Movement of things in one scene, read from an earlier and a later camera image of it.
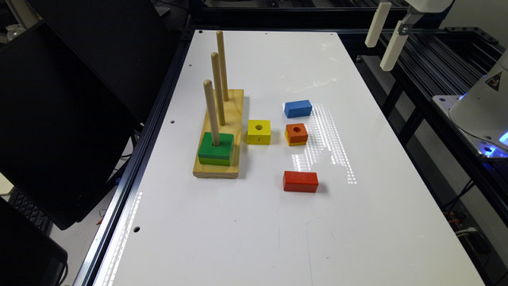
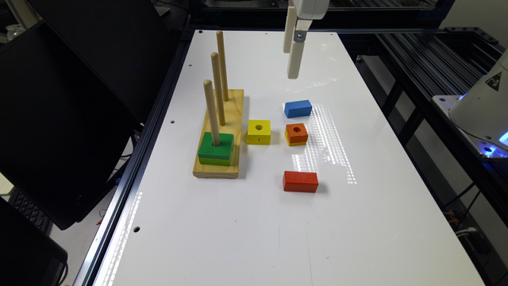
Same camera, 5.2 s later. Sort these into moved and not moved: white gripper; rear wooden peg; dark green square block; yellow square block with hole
Moved: white gripper
Not moved: yellow square block with hole; dark green square block; rear wooden peg
